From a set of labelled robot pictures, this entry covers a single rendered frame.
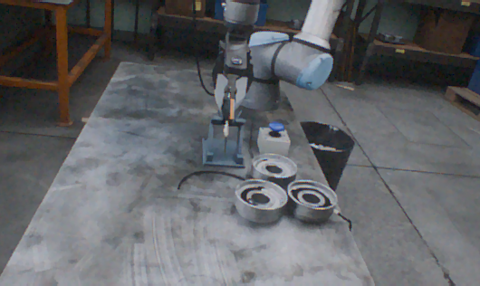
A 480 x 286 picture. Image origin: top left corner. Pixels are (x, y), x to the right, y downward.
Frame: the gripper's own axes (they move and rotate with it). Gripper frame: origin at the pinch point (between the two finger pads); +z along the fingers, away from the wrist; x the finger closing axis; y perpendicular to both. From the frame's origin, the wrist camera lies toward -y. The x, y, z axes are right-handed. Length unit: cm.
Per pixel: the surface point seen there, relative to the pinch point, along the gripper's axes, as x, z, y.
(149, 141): 18.0, 11.9, 0.6
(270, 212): -7.2, 8.6, -30.2
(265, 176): -8.2, 8.3, -17.5
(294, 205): -12.8, 9.1, -26.9
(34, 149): 90, 92, 129
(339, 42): -141, 49, 317
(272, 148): -12.5, 9.8, -1.5
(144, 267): 15.2, 11.9, -42.9
